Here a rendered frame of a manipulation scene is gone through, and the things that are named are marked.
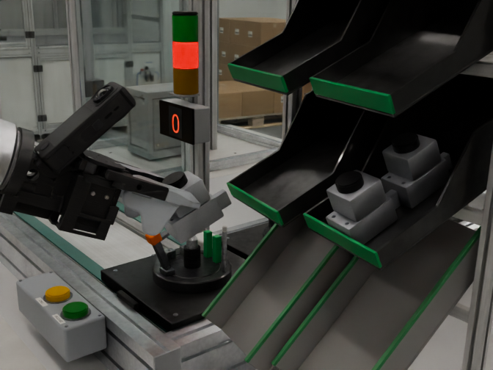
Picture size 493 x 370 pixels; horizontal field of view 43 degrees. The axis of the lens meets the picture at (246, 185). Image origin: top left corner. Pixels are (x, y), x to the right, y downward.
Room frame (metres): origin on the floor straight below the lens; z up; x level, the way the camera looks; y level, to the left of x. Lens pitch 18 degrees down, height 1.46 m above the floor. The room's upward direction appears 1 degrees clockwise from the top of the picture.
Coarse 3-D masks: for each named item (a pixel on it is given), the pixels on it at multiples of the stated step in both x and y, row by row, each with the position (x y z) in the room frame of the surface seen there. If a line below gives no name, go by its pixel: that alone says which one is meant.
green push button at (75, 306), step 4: (68, 304) 0.90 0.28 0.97; (72, 304) 0.90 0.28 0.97; (76, 304) 0.90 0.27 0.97; (80, 304) 0.90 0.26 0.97; (84, 304) 0.90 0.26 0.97; (64, 308) 0.88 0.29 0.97; (68, 308) 0.88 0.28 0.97; (72, 308) 0.89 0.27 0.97; (76, 308) 0.89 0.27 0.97; (80, 308) 0.89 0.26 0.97; (84, 308) 0.89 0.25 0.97; (88, 308) 0.89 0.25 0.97; (64, 312) 0.88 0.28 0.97; (68, 312) 0.87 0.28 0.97; (72, 312) 0.87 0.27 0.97; (76, 312) 0.87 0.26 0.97; (80, 312) 0.88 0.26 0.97; (84, 312) 0.88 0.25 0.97; (88, 312) 0.89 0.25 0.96; (68, 316) 0.87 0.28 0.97; (72, 316) 0.87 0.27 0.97; (76, 316) 0.87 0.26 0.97; (80, 316) 0.87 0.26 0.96
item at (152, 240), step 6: (162, 234) 0.98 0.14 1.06; (168, 234) 0.98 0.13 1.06; (150, 240) 0.95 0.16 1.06; (156, 240) 0.96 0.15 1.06; (162, 240) 0.97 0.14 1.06; (156, 246) 0.96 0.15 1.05; (162, 246) 0.97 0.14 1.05; (156, 252) 0.97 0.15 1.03; (162, 252) 0.97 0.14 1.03; (162, 258) 0.97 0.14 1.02; (162, 264) 0.97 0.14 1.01; (168, 264) 0.98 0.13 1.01
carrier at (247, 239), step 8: (264, 224) 1.27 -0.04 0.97; (240, 232) 1.22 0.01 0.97; (248, 232) 1.23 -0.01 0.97; (256, 232) 1.23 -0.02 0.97; (264, 232) 1.18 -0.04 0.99; (232, 240) 1.18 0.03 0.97; (240, 240) 1.18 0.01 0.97; (248, 240) 1.18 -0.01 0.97; (256, 240) 1.18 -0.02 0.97; (232, 248) 1.15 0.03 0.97; (240, 248) 1.14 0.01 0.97; (248, 248) 1.14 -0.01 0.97; (240, 256) 1.13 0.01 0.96
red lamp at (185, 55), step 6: (174, 42) 1.22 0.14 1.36; (192, 42) 1.23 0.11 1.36; (174, 48) 1.22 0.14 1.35; (180, 48) 1.21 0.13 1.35; (186, 48) 1.21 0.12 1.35; (192, 48) 1.22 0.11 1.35; (174, 54) 1.22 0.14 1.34; (180, 54) 1.21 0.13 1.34; (186, 54) 1.21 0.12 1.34; (192, 54) 1.22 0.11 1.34; (174, 60) 1.22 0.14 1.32; (180, 60) 1.21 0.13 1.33; (186, 60) 1.21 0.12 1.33; (192, 60) 1.22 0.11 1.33; (198, 60) 1.24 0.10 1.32; (174, 66) 1.22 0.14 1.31; (180, 66) 1.21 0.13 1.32; (186, 66) 1.21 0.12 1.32; (192, 66) 1.22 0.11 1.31; (198, 66) 1.24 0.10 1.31
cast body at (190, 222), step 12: (168, 180) 0.70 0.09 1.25; (180, 180) 0.69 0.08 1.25; (192, 180) 0.70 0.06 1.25; (192, 192) 0.69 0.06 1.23; (204, 192) 0.70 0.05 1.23; (216, 192) 0.73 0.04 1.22; (204, 204) 0.70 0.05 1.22; (216, 204) 0.71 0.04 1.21; (228, 204) 0.73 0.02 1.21; (180, 216) 0.68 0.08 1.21; (192, 216) 0.69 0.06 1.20; (204, 216) 0.70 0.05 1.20; (216, 216) 0.71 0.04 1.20; (168, 228) 0.70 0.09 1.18; (180, 228) 0.68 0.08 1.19; (192, 228) 0.69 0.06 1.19; (204, 228) 0.70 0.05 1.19; (180, 240) 0.68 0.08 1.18
